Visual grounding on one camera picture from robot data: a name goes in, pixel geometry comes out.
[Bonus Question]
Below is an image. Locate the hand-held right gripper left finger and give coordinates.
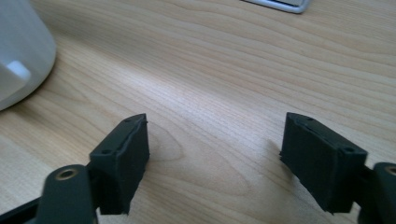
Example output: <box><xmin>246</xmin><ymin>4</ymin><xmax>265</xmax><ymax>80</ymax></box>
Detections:
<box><xmin>89</xmin><ymin>113</ymin><xmax>150</xmax><ymax>217</ymax></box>

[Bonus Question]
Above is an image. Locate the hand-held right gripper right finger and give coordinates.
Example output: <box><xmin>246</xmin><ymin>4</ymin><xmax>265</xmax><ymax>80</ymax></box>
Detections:
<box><xmin>279</xmin><ymin>112</ymin><xmax>369</xmax><ymax>215</ymax></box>

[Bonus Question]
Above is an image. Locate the white rounded container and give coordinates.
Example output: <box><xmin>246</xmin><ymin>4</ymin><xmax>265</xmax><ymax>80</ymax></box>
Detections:
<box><xmin>0</xmin><ymin>0</ymin><xmax>58</xmax><ymax>112</ymax></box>

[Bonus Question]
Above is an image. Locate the grey flat device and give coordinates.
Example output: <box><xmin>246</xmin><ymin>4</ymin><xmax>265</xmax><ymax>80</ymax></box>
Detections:
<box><xmin>241</xmin><ymin>0</ymin><xmax>312</xmax><ymax>15</ymax></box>

